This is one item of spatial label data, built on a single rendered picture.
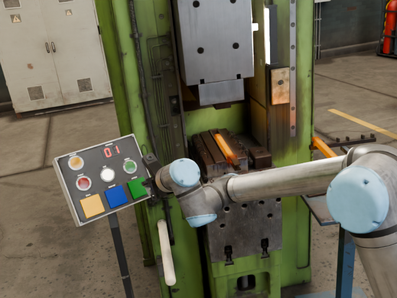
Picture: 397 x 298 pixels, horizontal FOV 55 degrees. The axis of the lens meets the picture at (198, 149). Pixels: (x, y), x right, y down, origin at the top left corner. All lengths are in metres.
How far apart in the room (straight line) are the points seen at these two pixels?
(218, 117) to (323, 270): 1.21
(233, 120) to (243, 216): 0.63
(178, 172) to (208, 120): 1.08
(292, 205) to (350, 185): 1.44
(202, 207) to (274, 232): 0.86
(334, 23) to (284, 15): 7.42
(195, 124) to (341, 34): 7.46
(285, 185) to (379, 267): 0.35
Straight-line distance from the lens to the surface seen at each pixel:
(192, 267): 2.25
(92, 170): 1.57
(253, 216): 1.90
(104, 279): 2.79
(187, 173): 1.16
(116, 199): 1.57
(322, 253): 2.82
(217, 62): 1.64
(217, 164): 1.78
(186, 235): 2.12
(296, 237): 2.33
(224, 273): 2.06
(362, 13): 9.69
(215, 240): 1.92
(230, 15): 1.63
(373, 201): 0.76
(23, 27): 6.82
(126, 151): 1.62
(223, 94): 1.68
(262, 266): 2.10
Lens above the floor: 1.75
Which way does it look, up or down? 23 degrees down
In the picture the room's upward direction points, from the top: 6 degrees counter-clockwise
